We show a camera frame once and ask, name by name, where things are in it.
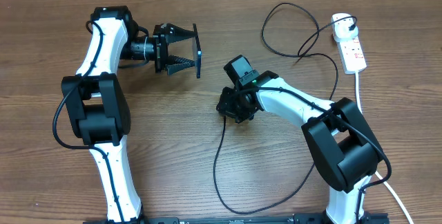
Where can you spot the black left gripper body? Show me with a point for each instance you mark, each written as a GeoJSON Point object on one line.
{"type": "Point", "coordinates": [160, 48]}

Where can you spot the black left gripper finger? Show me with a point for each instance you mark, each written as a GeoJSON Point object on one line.
{"type": "Point", "coordinates": [175, 34]}
{"type": "Point", "coordinates": [176, 64]}

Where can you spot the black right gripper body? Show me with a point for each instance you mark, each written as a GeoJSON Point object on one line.
{"type": "Point", "coordinates": [233, 105]}

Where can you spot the dark blue smartphone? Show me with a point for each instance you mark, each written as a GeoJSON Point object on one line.
{"type": "Point", "coordinates": [197, 52]}

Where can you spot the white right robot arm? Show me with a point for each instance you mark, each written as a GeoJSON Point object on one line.
{"type": "Point", "coordinates": [344, 149]}

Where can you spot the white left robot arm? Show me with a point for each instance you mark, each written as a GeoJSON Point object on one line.
{"type": "Point", "coordinates": [95, 102]}

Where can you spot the white charger plug adapter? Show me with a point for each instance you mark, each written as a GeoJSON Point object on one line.
{"type": "Point", "coordinates": [344, 27]}

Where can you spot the white power strip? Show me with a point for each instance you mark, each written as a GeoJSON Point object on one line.
{"type": "Point", "coordinates": [352, 57]}

